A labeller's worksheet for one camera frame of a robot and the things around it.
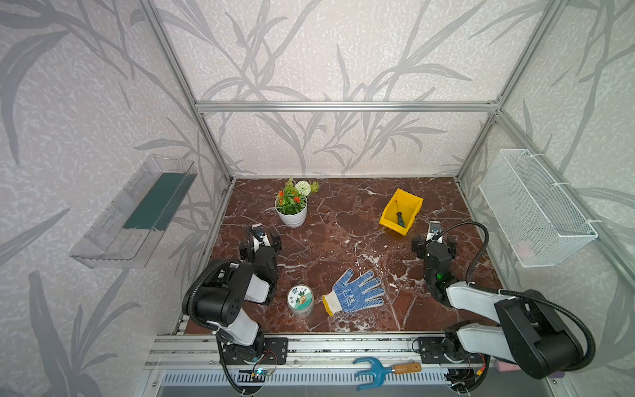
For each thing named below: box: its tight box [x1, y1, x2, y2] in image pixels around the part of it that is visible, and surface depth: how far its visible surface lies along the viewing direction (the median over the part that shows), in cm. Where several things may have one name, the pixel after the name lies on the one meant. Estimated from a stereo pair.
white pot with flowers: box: [274, 175, 321, 229], surface depth 98 cm
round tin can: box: [286, 283, 315, 319], surface depth 78 cm
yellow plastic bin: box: [378, 187, 425, 236], surface depth 107 cm
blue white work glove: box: [322, 267, 385, 317], surface depth 86 cm
